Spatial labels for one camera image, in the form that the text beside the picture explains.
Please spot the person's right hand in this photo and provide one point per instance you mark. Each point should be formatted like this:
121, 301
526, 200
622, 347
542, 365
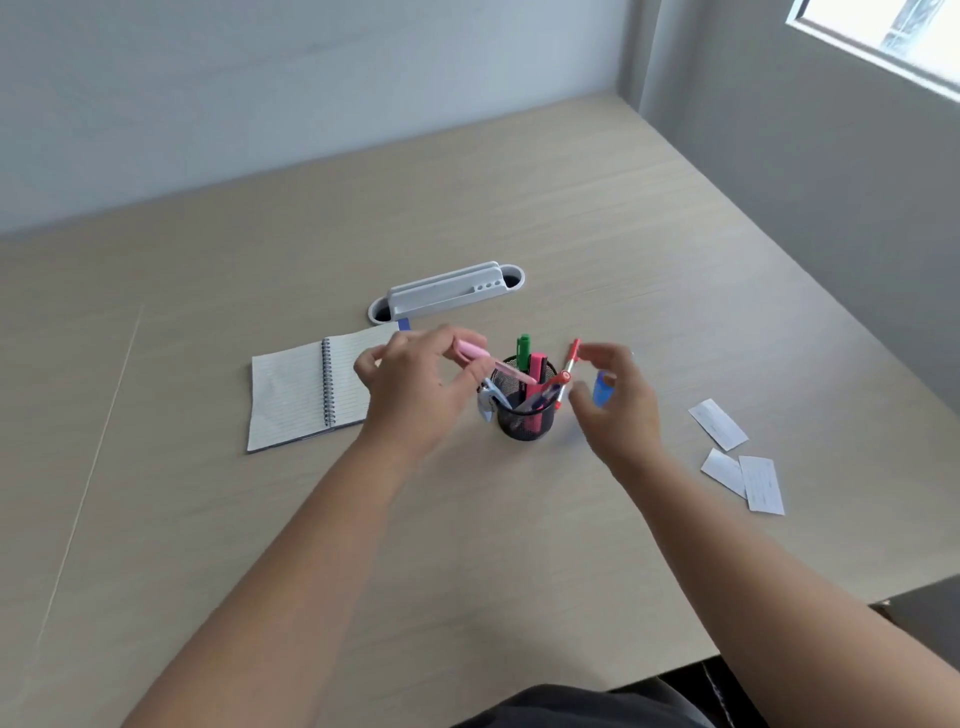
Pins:
626, 431

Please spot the person's left hand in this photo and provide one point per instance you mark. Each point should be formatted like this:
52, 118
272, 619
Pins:
409, 394

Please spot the person's right thumb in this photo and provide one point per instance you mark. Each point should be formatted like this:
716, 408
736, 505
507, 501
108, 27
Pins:
581, 401

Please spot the person's left thumb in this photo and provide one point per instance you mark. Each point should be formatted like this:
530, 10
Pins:
472, 382

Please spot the small blue eraser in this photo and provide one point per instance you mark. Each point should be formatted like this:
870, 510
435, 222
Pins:
603, 390

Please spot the pink pen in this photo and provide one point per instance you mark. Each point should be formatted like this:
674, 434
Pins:
504, 367

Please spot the person's left forearm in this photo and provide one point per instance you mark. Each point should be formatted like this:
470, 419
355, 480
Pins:
285, 592

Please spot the person's right forearm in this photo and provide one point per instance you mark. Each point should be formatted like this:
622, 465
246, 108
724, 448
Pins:
765, 592

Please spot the red pen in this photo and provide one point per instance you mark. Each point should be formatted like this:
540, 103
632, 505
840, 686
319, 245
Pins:
568, 371

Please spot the dark blue pen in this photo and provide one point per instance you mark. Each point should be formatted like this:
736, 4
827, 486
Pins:
541, 397

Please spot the pink highlighter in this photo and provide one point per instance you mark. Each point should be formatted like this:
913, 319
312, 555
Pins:
537, 369

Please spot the black mesh pen holder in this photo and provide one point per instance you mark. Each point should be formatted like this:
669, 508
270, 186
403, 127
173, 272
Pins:
527, 421

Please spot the green marker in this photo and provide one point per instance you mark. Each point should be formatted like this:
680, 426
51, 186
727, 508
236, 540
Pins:
523, 351

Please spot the white paper slip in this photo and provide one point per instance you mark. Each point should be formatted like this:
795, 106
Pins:
724, 472
718, 424
762, 485

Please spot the spiral lined notebook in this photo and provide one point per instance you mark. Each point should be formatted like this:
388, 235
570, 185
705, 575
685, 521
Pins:
300, 394

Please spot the person's dark shorts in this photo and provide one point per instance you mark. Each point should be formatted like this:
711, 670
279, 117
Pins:
585, 705

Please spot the window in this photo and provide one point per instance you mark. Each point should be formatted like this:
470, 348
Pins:
877, 37

